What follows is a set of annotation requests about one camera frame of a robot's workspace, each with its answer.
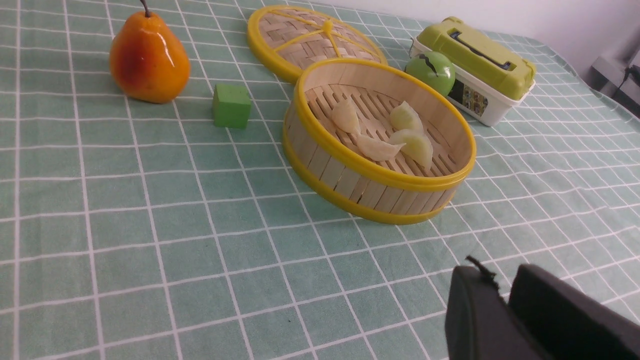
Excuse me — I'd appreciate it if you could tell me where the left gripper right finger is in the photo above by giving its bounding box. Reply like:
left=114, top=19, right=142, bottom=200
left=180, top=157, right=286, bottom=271
left=509, top=264, right=640, bottom=360

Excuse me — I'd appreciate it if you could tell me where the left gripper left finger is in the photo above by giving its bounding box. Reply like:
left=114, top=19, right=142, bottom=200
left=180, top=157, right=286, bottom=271
left=445, top=256, right=551, bottom=360

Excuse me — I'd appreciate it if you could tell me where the pale dumpling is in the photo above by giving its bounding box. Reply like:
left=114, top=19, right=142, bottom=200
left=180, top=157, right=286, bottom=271
left=389, top=101, right=425, bottom=133
left=331, top=98, right=361, bottom=136
left=388, top=129, right=434, bottom=169
left=356, top=134, right=406, bottom=162

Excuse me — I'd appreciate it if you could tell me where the bamboo steamer tray yellow rim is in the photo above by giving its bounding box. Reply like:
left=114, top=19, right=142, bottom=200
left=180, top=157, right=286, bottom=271
left=282, top=58, right=477, bottom=224

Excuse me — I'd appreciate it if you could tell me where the woven bamboo steamer lid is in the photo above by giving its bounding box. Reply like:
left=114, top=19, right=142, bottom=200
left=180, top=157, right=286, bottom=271
left=246, top=5, right=387, bottom=84

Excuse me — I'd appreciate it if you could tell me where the green lidded white box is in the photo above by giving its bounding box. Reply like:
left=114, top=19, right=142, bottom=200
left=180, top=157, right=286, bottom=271
left=409, top=16, right=537, bottom=126

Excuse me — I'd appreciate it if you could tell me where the grey furniture in background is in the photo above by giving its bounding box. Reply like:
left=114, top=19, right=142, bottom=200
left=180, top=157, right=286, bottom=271
left=589, top=45, right=640, bottom=117

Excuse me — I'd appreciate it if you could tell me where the green apple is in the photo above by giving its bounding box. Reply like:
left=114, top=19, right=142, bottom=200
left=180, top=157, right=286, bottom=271
left=404, top=51, right=457, bottom=97

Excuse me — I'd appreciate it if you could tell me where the green cube block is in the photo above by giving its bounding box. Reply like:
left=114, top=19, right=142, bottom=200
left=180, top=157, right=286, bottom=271
left=212, top=83, right=252, bottom=129

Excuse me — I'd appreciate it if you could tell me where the green checkered tablecloth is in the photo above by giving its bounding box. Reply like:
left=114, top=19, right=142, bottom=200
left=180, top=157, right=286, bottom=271
left=0, top=0, right=640, bottom=360

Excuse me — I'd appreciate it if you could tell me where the orange red pear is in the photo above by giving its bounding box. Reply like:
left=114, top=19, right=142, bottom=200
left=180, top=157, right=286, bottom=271
left=109, top=0, right=191, bottom=104

